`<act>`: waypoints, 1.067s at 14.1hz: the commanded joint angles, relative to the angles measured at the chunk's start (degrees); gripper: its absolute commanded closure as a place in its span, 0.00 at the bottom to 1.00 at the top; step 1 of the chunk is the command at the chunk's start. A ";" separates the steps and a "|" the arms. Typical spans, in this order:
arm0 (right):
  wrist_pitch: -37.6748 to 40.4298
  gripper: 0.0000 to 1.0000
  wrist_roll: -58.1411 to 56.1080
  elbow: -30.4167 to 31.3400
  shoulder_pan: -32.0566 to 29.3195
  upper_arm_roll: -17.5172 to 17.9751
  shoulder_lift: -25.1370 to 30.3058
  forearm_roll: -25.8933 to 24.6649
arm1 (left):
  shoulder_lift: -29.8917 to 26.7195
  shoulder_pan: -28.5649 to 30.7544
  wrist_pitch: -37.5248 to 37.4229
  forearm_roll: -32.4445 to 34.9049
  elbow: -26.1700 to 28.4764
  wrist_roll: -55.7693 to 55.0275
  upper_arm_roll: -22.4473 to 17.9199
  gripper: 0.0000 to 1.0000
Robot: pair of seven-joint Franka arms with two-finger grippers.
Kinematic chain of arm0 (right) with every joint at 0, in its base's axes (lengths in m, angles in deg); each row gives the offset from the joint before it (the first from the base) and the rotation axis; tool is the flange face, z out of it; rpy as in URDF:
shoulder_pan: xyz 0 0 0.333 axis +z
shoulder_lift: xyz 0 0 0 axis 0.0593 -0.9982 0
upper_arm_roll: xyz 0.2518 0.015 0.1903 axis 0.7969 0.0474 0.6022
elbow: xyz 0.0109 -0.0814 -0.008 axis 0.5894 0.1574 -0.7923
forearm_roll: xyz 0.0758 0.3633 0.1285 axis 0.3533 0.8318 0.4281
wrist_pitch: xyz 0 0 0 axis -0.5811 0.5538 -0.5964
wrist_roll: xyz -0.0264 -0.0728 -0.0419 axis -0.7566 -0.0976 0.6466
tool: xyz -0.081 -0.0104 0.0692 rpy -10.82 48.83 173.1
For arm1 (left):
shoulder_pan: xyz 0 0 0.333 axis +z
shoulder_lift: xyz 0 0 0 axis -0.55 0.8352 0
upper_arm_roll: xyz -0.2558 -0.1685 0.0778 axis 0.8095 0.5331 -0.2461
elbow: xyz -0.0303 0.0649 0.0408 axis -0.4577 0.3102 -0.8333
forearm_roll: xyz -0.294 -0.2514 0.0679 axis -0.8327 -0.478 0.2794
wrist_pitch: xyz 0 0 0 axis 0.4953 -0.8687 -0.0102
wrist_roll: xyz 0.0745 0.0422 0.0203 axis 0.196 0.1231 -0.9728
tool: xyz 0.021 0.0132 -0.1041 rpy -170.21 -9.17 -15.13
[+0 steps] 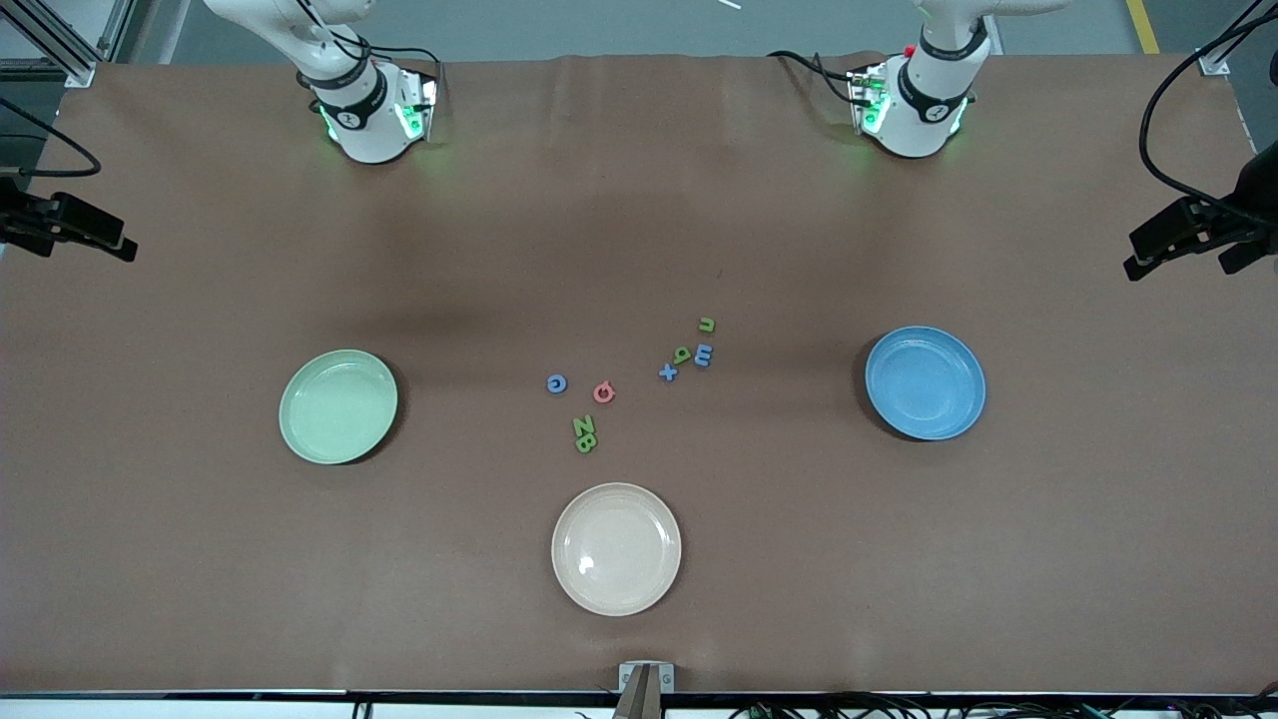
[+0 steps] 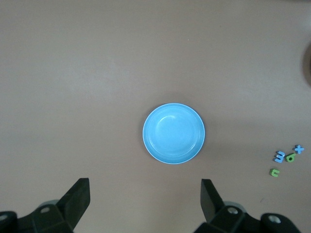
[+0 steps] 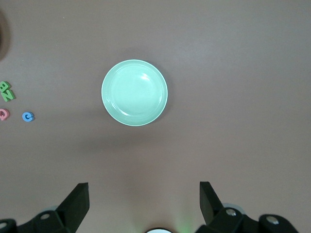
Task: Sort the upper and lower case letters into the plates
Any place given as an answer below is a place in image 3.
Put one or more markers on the pink letter Q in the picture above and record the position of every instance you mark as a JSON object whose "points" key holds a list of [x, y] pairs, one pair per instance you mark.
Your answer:
{"points": [[7, 114]]}

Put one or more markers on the beige plate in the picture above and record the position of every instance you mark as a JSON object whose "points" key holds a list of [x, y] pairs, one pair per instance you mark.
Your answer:
{"points": [[3, 36]]}

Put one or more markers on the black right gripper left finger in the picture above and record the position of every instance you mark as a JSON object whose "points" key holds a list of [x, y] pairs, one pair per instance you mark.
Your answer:
{"points": [[70, 213]]}

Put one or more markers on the green plate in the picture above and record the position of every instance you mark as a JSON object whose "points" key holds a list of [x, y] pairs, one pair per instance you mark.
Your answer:
{"points": [[134, 93]]}

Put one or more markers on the green letter Z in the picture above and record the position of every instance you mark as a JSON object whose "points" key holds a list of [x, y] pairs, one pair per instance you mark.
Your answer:
{"points": [[8, 95]]}

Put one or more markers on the blue letter C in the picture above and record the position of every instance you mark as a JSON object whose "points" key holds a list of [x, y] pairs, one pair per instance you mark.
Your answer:
{"points": [[24, 116]]}

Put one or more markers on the green letter B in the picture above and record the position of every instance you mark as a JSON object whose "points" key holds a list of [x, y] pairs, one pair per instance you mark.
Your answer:
{"points": [[3, 86]]}

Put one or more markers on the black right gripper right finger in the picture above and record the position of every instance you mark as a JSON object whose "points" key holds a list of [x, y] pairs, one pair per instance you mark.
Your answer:
{"points": [[213, 216]]}

